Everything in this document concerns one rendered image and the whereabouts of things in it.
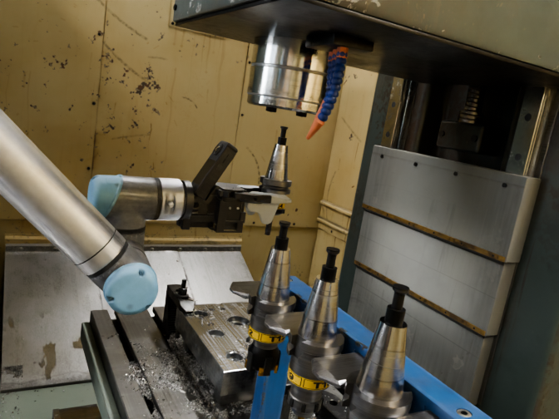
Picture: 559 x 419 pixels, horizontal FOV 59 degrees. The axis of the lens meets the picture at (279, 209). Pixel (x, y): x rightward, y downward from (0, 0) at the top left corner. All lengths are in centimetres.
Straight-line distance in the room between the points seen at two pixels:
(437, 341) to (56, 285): 122
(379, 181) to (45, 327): 110
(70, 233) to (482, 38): 63
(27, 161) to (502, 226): 87
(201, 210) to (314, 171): 136
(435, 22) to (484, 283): 61
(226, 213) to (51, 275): 106
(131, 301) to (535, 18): 73
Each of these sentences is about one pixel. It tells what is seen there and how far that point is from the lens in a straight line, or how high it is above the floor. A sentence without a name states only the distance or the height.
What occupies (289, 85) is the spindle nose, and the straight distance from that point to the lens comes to 88.
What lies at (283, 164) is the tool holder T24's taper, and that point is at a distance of 95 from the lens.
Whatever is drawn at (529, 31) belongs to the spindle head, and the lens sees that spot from 87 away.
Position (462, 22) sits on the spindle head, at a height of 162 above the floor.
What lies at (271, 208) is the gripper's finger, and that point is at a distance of 93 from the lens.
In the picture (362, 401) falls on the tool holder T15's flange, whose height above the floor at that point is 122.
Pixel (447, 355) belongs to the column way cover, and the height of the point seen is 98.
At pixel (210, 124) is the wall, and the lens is 198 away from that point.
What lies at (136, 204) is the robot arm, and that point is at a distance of 84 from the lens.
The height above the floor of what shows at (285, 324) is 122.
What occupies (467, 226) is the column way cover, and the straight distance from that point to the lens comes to 116.
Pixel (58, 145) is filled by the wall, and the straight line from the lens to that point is 186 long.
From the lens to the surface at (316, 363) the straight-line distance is 54.
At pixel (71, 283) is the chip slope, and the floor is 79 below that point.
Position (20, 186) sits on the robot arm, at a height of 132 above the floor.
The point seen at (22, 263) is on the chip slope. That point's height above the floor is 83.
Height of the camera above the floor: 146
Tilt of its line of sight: 11 degrees down
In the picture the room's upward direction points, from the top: 9 degrees clockwise
